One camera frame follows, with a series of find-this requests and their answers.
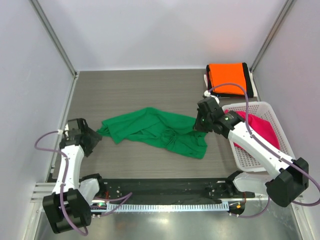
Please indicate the right aluminium frame post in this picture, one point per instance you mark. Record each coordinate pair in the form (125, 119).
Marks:
(282, 15)

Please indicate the folded orange t-shirt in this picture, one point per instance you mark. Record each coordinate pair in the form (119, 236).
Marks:
(222, 73)

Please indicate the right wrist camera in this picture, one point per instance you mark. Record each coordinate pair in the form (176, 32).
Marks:
(207, 94)

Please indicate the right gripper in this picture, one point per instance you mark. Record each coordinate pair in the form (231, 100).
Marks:
(197, 126)

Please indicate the white slotted cable duct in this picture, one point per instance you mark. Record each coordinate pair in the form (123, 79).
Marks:
(142, 208)

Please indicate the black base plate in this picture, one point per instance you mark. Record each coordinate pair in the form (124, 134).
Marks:
(174, 191)

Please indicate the folded black t-shirt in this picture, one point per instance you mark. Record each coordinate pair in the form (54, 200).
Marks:
(246, 72)

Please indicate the green t-shirt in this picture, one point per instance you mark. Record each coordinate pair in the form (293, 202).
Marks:
(166, 130)

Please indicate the pink t-shirt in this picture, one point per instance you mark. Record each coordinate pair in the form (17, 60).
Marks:
(264, 129)

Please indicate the aluminium frame post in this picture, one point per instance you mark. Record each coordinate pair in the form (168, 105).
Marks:
(282, 15)
(53, 36)

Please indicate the white plastic basket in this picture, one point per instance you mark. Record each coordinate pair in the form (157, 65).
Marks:
(252, 153)

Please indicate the left aluminium frame post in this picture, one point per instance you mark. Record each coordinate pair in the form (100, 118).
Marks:
(53, 36)

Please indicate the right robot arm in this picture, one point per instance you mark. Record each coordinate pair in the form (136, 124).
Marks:
(288, 175)

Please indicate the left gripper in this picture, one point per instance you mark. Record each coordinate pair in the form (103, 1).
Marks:
(94, 138)

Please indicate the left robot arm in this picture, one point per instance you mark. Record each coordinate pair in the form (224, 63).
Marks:
(68, 206)

